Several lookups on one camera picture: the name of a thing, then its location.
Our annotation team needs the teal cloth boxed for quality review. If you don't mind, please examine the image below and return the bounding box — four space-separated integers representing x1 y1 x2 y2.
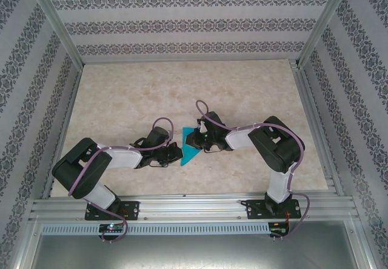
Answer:
180 126 204 168

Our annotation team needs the grey metal sheet panel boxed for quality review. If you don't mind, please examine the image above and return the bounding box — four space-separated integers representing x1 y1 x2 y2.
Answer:
28 220 369 269

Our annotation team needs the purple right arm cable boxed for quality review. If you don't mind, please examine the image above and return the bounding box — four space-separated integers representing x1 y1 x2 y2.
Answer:
195 99 311 240

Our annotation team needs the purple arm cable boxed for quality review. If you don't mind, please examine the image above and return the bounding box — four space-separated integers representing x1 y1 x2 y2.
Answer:
195 99 311 240
67 116 175 244

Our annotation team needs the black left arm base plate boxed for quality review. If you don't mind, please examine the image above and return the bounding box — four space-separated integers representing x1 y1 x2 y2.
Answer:
84 201 141 221

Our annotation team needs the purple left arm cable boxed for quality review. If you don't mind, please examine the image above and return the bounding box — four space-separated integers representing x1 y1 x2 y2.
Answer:
67 116 175 244

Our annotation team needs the slotted grey cable duct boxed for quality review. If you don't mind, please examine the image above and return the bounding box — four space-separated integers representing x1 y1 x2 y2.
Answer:
41 222 271 237

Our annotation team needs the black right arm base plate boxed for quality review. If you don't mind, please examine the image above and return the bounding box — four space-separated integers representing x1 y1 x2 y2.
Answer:
246 199 301 221

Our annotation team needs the aluminium side rail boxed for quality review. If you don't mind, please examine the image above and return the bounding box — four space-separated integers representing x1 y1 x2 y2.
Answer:
289 59 346 196
41 64 83 200

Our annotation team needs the aluminium frame post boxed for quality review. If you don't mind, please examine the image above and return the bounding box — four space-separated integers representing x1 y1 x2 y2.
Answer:
297 0 355 68
29 0 85 67

